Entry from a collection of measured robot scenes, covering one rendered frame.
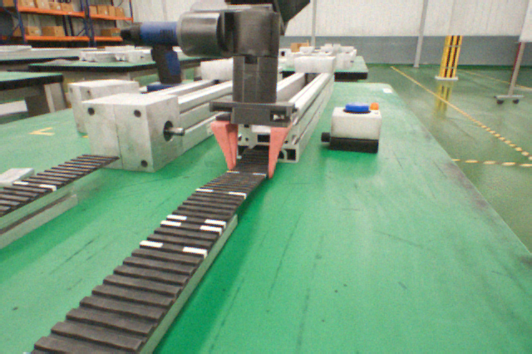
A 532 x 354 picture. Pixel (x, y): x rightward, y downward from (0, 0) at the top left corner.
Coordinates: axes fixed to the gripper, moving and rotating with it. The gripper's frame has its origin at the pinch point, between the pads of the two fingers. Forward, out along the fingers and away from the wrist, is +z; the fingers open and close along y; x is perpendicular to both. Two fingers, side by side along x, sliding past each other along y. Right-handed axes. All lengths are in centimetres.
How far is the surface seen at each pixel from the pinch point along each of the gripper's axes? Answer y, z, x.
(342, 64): -18, -23, -197
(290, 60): 17, -24, -206
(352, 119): -13.8, -6.4, -13.1
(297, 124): -5.3, -5.8, -6.4
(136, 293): 0.9, 0.2, 28.3
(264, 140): -0.4, -2.8, -7.4
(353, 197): -13.4, 0.9, 4.7
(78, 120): 39.4, -2.2, -17.7
